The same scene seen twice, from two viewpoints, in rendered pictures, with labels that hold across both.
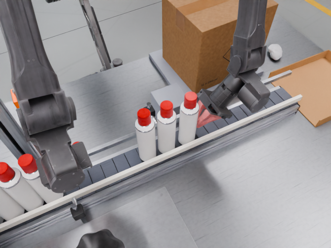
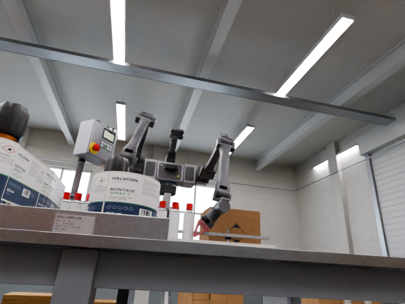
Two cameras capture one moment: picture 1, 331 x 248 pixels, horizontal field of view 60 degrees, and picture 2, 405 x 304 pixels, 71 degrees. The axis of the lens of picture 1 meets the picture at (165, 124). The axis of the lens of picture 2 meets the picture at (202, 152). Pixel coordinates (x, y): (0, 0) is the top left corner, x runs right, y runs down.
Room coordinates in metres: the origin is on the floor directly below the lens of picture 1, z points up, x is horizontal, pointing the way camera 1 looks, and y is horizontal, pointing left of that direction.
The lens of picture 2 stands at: (-0.79, -0.53, 0.78)
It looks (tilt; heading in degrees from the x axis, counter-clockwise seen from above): 23 degrees up; 18
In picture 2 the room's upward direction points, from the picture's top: 3 degrees clockwise
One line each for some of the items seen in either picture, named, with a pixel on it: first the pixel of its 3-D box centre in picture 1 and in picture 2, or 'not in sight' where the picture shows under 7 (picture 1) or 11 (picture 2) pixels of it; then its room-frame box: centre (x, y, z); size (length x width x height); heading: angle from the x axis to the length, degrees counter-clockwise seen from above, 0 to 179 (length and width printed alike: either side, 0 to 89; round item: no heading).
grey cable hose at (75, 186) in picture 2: not in sight; (77, 178); (0.33, 0.49, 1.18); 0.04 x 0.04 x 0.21
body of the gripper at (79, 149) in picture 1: (60, 157); not in sight; (0.29, 0.21, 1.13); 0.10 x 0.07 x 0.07; 117
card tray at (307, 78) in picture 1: (322, 84); not in sight; (0.76, -0.59, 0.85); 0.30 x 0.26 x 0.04; 117
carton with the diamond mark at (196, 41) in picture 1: (213, 33); (228, 235); (0.89, -0.18, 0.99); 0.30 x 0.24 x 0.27; 120
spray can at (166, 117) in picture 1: (166, 128); (173, 224); (0.46, 0.00, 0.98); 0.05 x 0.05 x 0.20
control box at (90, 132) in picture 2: not in sight; (96, 143); (0.34, 0.43, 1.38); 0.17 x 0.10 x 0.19; 172
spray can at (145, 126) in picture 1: (146, 136); (160, 222); (0.44, 0.05, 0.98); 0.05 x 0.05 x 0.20
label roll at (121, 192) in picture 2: not in sight; (123, 205); (-0.06, -0.06, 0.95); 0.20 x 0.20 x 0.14
